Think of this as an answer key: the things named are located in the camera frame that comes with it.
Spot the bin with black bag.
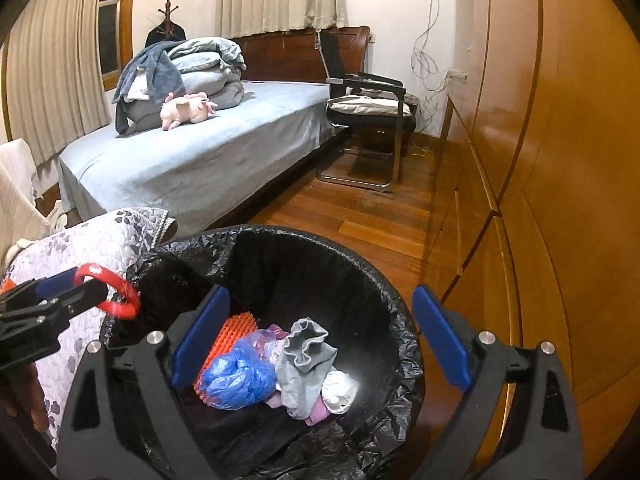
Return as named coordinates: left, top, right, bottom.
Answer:
left=97, top=225, right=426, bottom=480

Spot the wooden wardrobe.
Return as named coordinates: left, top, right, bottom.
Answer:
left=425, top=0, right=640, bottom=480

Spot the wooden framed window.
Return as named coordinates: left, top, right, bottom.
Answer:
left=97, top=0, right=138, bottom=93

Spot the orange foam mesh sleeve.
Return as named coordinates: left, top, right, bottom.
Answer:
left=192, top=312, right=263, bottom=403

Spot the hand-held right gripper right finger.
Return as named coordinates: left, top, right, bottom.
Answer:
left=412, top=284, right=586, bottom=480

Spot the person's left hand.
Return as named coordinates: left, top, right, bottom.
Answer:
left=12, top=360, right=51, bottom=433

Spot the red plastic ring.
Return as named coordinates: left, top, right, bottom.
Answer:
left=75, top=262, right=142, bottom=320

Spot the beige quilted cover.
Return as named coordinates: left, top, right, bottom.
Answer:
left=0, top=137, right=51, bottom=251

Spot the wooden headboard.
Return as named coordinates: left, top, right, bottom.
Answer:
left=232, top=26, right=372, bottom=86

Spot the black metal frame chair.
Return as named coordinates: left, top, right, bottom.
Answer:
left=315, top=29, right=418, bottom=193

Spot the grey sock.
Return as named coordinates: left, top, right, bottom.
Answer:
left=272, top=317, right=338, bottom=421

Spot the grey seat cushion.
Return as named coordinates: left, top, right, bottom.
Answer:
left=327, top=94, right=417, bottom=120

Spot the blue plastic bag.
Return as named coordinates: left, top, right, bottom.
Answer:
left=200, top=335, right=278, bottom=412

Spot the pink plush toy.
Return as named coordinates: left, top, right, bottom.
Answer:
left=160, top=91, right=219, bottom=132

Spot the bed with blue sheet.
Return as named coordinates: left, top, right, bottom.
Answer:
left=57, top=80, right=351, bottom=231

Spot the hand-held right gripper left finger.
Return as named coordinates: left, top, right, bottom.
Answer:
left=56, top=285, right=232, bottom=480

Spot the blue fleece robe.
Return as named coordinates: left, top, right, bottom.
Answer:
left=112, top=41, right=186, bottom=136

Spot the folded blue duvet pile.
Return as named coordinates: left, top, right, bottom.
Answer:
left=120, top=37, right=247, bottom=131

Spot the wooden coat rack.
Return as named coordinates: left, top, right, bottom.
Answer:
left=157, top=0, right=181, bottom=28

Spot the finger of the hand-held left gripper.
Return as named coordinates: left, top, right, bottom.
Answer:
left=47, top=278, right=108, bottom=326
left=0, top=269, right=80, bottom=308

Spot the bright pink sock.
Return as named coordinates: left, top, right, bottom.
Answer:
left=304, top=400, right=331, bottom=427

